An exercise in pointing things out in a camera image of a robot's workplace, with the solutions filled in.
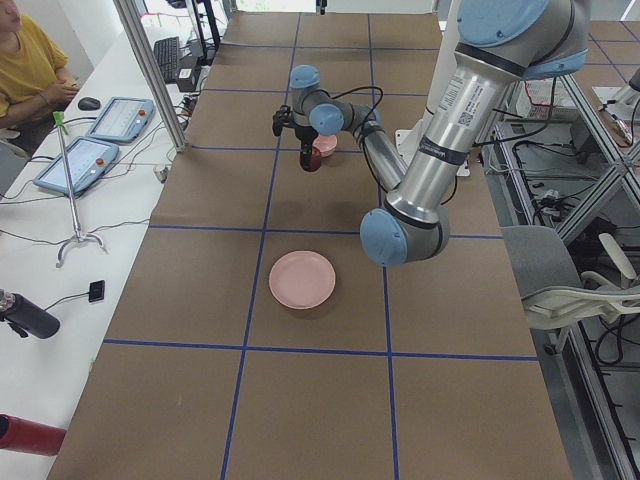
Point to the blue teach pendant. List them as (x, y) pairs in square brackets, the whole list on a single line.
[(89, 159), (122, 120)]

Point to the aluminium frame post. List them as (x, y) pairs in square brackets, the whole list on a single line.
[(142, 49)]

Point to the black keyboard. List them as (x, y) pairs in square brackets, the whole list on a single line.
[(167, 55)]

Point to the pink bowl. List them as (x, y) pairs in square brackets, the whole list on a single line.
[(325, 145)]

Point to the black water bottle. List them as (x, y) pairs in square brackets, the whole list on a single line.
[(25, 318)]

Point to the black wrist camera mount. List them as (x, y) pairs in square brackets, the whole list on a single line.
[(281, 119)]

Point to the person in yellow shirt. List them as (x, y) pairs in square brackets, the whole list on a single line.
[(35, 81)]

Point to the small black phone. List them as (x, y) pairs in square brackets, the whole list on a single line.
[(96, 291)]

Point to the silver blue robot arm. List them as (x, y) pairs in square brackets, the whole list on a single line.
[(498, 43)]

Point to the metal reacher grabber stick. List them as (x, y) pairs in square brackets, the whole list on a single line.
[(79, 236)]

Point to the black computer mouse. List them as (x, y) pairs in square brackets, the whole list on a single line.
[(89, 104)]

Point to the lower blue teach pendant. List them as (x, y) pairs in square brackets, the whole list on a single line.
[(89, 159)]

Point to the pink plate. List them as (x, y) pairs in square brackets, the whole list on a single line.
[(302, 279)]

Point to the upper blue teach pendant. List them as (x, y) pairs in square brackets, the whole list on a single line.
[(122, 120)]

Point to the grey white office chair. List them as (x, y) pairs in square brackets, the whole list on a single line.
[(553, 293)]

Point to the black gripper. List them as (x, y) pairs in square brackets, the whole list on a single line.
[(304, 134)]

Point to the red water bottle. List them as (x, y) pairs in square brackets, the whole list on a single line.
[(25, 436)]

